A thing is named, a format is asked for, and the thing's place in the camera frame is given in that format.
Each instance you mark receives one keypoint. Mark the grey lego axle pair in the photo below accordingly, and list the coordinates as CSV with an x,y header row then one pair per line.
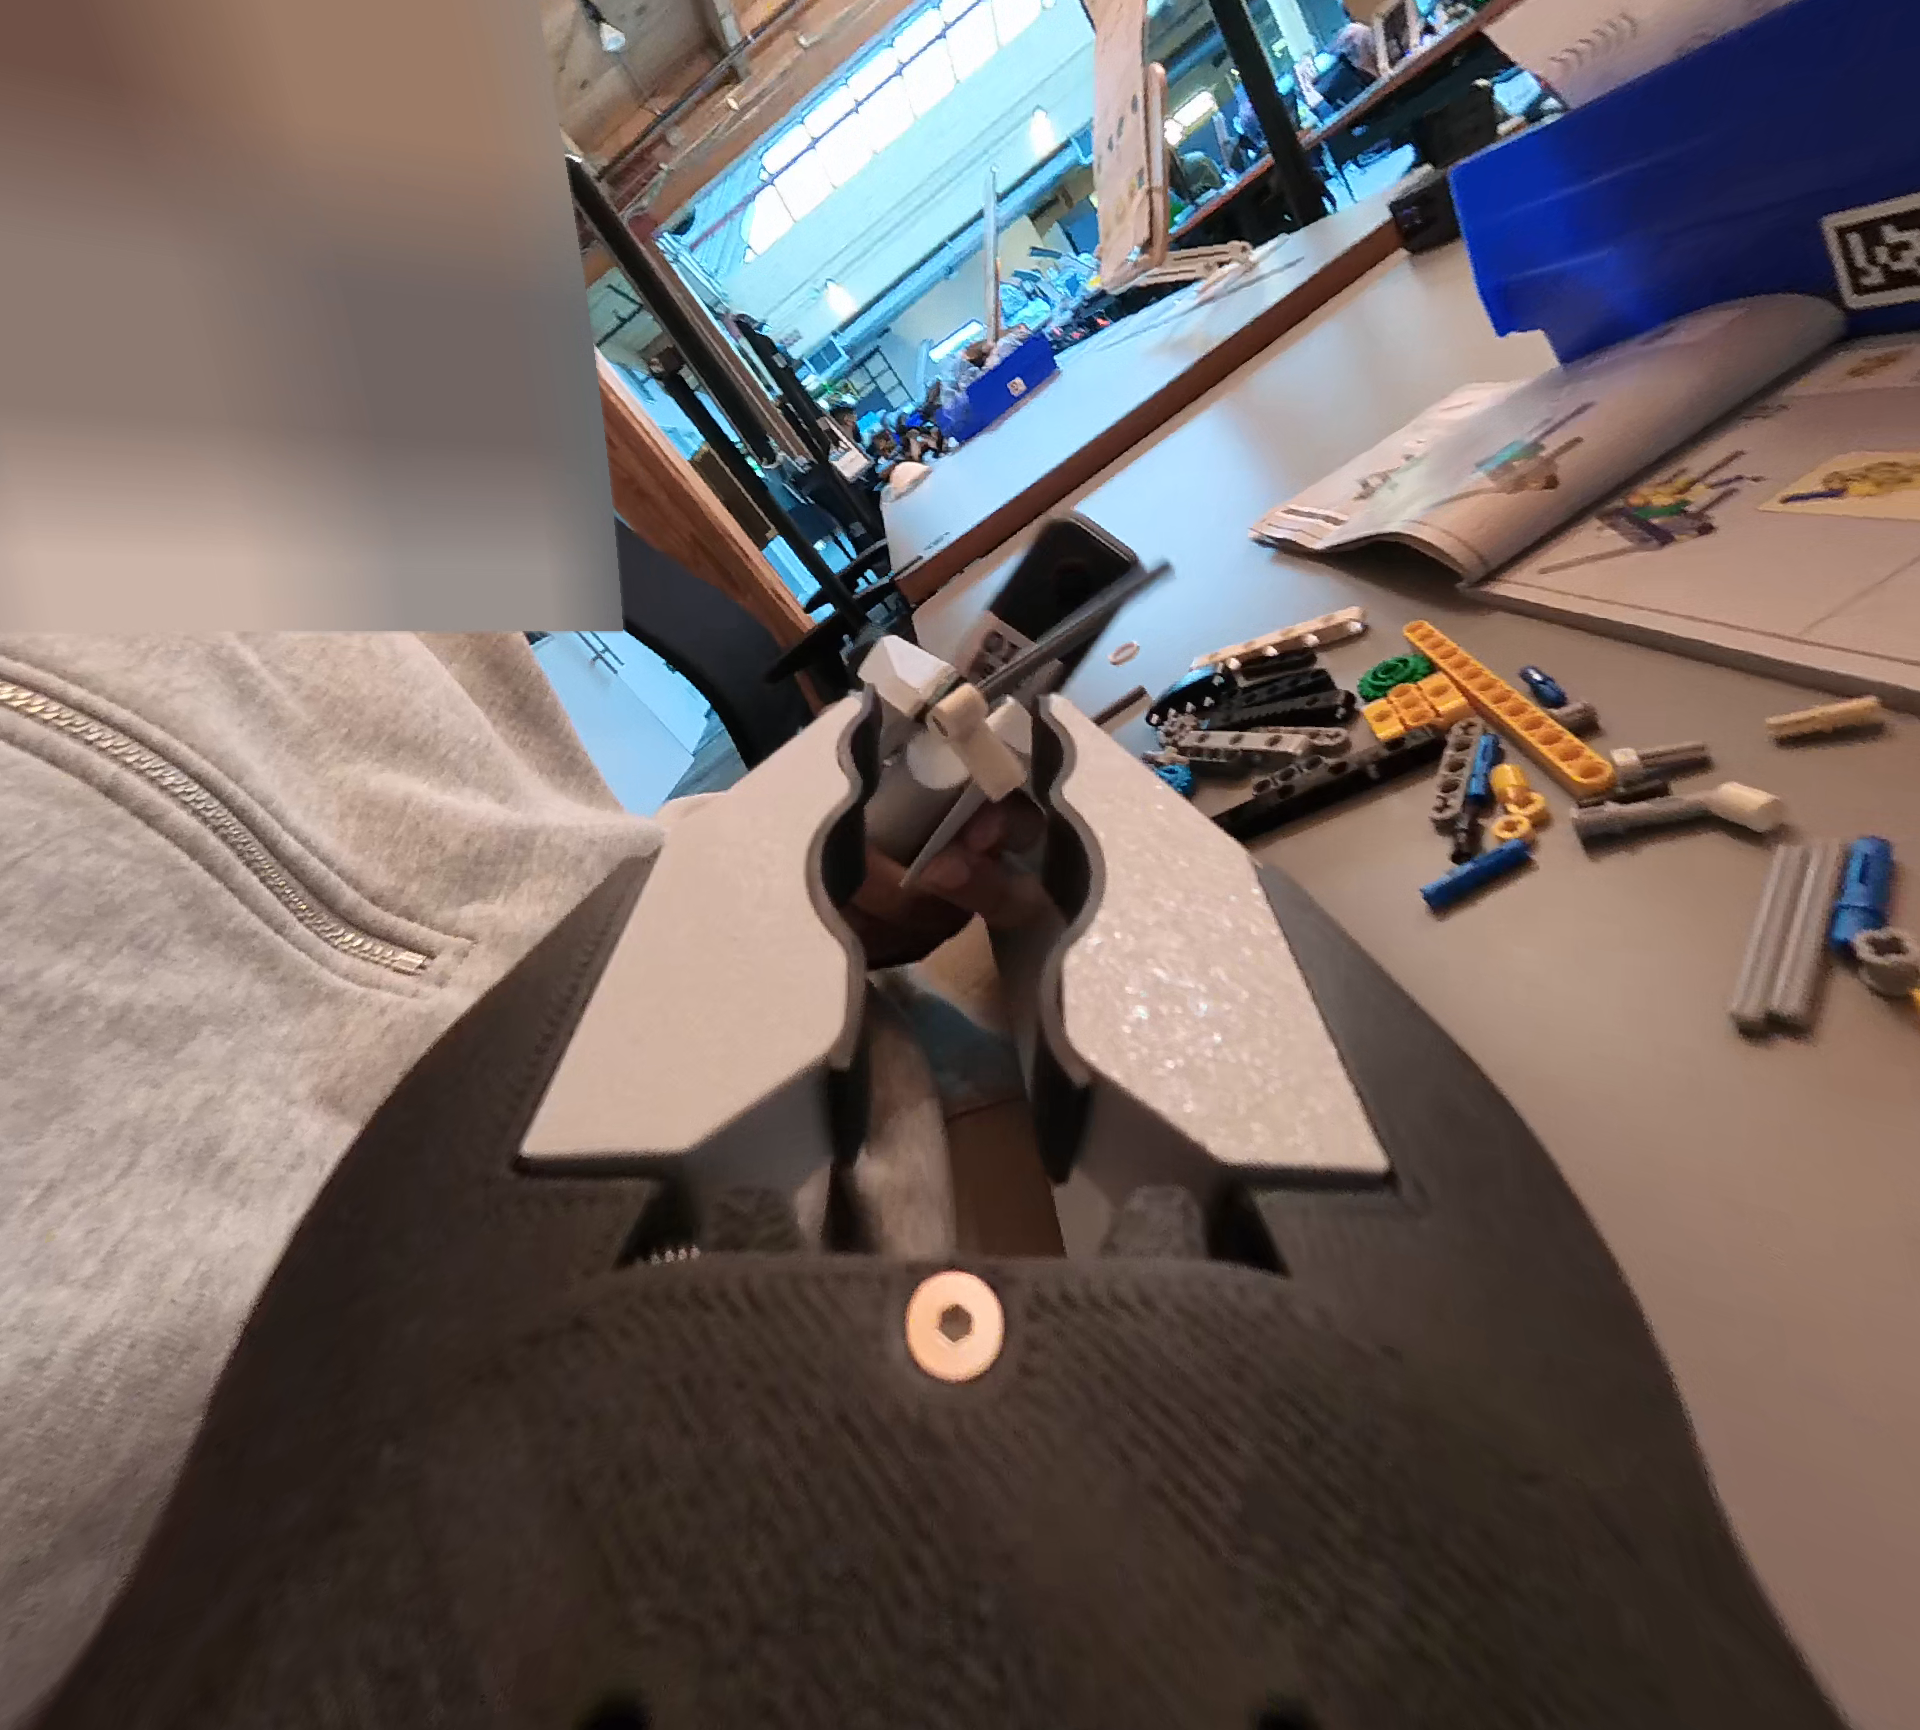
x,y
1786,937

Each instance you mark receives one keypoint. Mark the lego instruction booklet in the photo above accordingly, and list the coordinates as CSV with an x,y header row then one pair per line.
x,y
1652,575

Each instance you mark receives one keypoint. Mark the black white marker tag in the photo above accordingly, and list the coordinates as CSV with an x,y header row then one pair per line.
x,y
1877,253

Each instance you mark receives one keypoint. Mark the pile of lego pieces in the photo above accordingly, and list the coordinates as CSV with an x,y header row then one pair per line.
x,y
1276,711

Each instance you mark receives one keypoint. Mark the black metal frame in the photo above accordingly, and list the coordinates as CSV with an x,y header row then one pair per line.
x,y
705,380

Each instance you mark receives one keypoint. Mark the small blue crate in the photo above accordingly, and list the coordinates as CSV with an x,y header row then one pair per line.
x,y
1021,378

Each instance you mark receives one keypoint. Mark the long yellow lego beam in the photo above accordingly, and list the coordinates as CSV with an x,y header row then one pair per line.
x,y
1509,703

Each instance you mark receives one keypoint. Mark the large blue plastic bin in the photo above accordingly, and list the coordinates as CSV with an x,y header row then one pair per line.
x,y
1652,216

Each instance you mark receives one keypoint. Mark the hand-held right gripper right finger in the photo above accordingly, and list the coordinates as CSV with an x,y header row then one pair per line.
x,y
1199,1010

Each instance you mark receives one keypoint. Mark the short dark lego axle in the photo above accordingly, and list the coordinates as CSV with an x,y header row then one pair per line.
x,y
1118,706

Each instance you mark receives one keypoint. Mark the grey zip hoodie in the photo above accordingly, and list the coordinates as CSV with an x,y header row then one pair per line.
x,y
225,1010

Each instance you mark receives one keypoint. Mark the blue lego connector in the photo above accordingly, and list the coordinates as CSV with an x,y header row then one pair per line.
x,y
1859,892

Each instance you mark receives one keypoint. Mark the grey white angled lego connector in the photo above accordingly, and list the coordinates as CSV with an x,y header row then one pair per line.
x,y
1666,812

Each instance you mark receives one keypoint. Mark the person's left hand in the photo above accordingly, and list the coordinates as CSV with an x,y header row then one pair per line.
x,y
974,883

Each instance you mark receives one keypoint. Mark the blue lego pin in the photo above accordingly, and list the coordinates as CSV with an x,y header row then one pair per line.
x,y
1477,877

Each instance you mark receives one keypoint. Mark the white lego connector with axle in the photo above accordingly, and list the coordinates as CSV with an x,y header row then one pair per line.
x,y
967,717

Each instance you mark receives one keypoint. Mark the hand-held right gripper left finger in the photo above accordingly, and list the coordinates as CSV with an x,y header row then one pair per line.
x,y
705,1010

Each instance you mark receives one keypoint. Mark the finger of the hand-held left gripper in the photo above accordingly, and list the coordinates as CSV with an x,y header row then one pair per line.
x,y
913,812
900,682

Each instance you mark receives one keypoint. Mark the small black box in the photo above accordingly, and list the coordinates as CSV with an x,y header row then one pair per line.
x,y
1425,211

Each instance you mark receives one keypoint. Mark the grey round lego connector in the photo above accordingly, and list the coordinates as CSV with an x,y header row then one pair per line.
x,y
1882,963

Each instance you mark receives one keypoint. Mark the black office chair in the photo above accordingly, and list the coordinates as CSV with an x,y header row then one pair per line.
x,y
705,651

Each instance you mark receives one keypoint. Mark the tan lego pin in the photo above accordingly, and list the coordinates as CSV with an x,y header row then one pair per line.
x,y
1822,717

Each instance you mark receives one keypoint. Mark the black pillar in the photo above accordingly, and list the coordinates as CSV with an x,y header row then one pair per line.
x,y
1244,34

